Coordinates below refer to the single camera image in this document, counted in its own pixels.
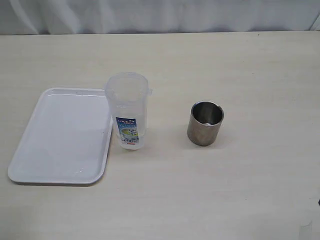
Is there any clear plastic container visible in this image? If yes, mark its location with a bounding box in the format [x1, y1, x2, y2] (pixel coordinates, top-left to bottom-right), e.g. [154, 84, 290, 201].
[104, 72, 152, 150]

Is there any stainless steel cup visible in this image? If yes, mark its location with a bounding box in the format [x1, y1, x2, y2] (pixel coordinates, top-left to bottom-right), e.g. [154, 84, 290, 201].
[187, 101, 224, 147]

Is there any white plastic tray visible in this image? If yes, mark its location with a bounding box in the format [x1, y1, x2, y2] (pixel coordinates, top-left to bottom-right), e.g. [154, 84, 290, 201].
[7, 87, 113, 186]

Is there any white curtain backdrop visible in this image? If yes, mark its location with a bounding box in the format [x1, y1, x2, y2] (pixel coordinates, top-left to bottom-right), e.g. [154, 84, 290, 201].
[0, 0, 320, 35]

